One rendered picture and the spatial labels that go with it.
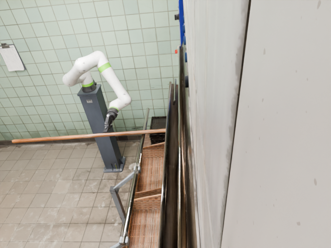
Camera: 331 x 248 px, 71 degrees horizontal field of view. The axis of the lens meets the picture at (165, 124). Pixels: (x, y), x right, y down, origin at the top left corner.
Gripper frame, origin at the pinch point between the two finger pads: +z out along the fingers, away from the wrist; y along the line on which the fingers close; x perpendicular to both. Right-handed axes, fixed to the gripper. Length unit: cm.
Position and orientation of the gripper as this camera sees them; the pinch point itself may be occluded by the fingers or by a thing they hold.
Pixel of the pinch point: (106, 130)
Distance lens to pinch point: 195.3
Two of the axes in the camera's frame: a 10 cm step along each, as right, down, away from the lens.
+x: -9.9, 0.4, 0.9
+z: -0.5, 6.2, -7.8
